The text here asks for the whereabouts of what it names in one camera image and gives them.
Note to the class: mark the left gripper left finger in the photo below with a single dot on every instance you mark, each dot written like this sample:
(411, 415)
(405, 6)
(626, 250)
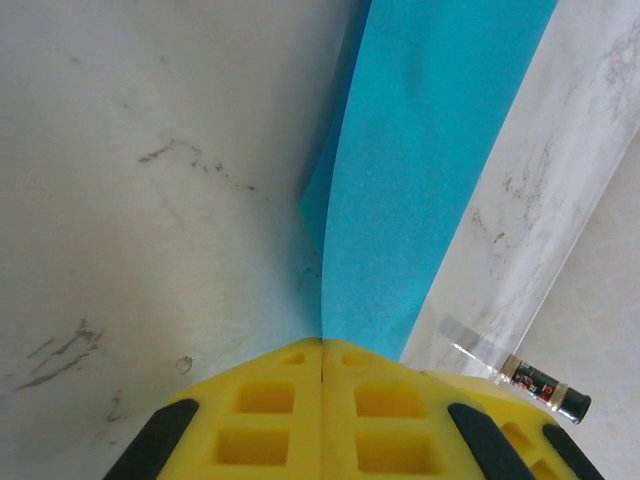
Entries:
(260, 435)

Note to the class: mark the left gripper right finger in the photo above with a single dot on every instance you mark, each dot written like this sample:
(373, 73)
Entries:
(390, 430)

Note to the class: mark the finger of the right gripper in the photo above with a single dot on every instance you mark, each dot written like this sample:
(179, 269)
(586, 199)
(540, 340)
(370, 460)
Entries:
(520, 425)

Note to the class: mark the blue square paper sheet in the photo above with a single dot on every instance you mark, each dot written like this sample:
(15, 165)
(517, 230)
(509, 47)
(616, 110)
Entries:
(400, 175)

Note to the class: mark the small brown bottle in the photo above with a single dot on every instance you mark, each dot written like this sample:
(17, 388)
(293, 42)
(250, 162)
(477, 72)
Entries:
(545, 390)

